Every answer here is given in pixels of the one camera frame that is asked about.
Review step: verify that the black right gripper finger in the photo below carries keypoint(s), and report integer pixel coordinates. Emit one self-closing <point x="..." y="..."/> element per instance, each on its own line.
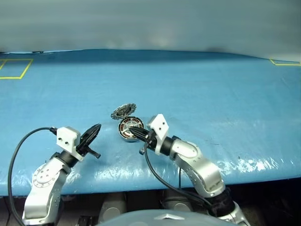
<point x="140" y="137"/>
<point x="140" y="131"/>

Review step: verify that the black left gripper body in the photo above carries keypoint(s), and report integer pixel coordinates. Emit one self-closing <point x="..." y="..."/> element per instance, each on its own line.
<point x="85" y="149"/>

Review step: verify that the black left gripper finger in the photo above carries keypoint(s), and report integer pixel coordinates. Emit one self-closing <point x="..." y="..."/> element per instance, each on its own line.
<point x="94" y="139"/>
<point x="90" y="131"/>

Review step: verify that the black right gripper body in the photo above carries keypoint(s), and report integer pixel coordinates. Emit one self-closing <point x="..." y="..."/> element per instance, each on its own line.
<point x="150" y="140"/>

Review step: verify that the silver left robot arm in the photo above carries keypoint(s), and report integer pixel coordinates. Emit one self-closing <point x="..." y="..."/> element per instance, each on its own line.
<point x="44" y="179"/>

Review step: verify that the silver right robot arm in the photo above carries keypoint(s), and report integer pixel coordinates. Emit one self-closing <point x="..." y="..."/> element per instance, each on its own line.
<point x="202" y="169"/>

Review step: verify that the round copper-wound motor housing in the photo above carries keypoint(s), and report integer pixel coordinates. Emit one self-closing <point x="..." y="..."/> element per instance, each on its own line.
<point x="128" y="139"/>

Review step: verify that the toothed metal motor lid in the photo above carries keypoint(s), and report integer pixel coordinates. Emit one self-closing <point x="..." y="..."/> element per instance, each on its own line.
<point x="122" y="111"/>

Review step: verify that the grey rounded shape under table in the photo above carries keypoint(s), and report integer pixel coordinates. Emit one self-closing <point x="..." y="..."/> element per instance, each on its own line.
<point x="113" y="207"/>
<point x="176" y="202"/>

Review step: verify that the blue plastic table cover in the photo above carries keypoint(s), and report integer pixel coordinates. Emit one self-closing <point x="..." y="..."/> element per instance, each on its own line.
<point x="211" y="94"/>

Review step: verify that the grey robot torso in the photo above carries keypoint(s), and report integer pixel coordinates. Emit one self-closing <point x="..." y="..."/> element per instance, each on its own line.
<point x="141" y="219"/>

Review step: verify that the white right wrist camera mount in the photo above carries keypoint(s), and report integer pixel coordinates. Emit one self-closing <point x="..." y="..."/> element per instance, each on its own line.
<point x="160" y="127"/>

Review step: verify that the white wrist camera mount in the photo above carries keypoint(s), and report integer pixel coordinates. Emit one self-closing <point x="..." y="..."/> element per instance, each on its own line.
<point x="67" y="136"/>
<point x="160" y="127"/>

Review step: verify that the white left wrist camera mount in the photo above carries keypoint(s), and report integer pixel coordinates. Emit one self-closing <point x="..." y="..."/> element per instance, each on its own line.
<point x="67" y="136"/>

